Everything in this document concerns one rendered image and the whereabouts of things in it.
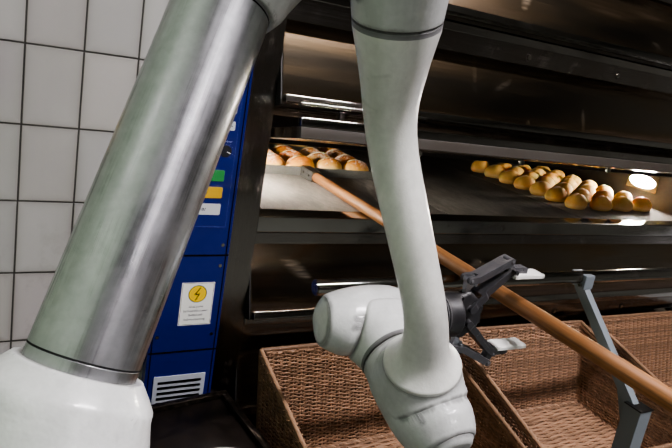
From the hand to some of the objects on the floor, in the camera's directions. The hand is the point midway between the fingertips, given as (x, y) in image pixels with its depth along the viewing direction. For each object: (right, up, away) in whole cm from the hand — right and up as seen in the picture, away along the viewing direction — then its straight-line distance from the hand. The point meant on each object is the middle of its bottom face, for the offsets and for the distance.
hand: (524, 308), depth 108 cm
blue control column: (-127, -71, +132) cm, 196 cm away
